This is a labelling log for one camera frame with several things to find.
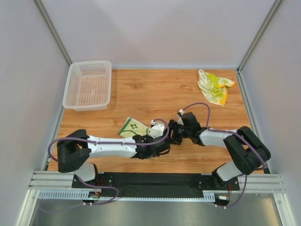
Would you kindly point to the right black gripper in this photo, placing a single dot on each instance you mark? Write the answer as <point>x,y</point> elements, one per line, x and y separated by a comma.
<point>176,131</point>

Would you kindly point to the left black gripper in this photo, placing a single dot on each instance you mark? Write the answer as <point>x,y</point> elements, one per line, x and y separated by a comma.
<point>163,146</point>

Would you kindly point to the green patterned towel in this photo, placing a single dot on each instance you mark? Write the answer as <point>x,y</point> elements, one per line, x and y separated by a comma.
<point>133,127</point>

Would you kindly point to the white yellow patterned towel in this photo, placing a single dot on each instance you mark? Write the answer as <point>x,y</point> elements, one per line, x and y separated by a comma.
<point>214,88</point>

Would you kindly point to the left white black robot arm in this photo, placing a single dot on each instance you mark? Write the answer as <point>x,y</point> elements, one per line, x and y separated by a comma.
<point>74,151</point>

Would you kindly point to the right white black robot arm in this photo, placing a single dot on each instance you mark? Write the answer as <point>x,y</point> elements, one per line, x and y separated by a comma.
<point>247,151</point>

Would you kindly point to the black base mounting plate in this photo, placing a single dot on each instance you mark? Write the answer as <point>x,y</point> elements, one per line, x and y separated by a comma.
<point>164,184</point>

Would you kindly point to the white perforated plastic basket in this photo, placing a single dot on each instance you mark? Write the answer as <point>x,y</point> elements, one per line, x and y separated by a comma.
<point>88,86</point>

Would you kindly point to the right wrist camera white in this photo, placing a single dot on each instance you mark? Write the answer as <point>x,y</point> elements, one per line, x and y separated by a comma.
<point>179,115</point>

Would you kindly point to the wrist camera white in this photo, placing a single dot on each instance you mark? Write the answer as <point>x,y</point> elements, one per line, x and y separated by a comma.
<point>156,130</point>
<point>179,115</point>

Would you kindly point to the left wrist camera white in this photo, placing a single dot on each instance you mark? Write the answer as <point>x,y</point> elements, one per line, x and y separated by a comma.
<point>156,130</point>

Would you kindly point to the white cable duct strip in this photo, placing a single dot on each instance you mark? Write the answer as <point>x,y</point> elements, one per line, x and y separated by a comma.
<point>87,195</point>

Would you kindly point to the aluminium frame rail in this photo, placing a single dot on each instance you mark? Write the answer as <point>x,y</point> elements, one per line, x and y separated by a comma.
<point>52,180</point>

